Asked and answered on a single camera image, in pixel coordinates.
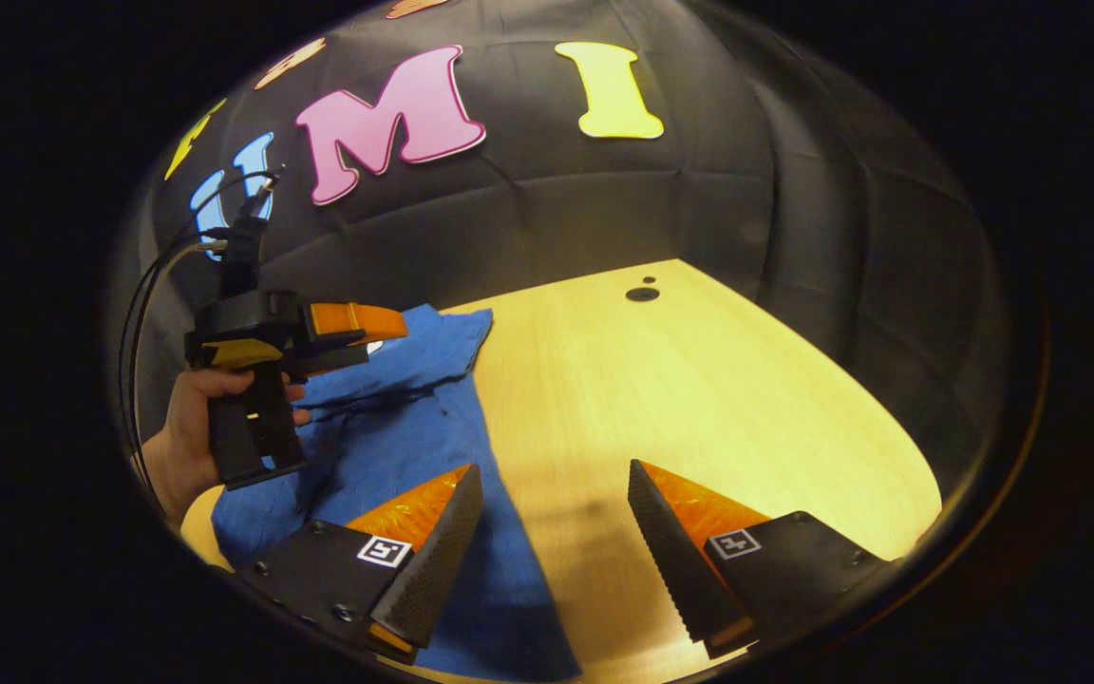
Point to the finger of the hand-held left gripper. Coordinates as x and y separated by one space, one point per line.
357 321

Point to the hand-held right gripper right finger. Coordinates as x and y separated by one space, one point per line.
670 560

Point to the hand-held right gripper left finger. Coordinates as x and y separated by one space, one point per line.
433 570

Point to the blue shirt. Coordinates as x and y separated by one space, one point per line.
414 427

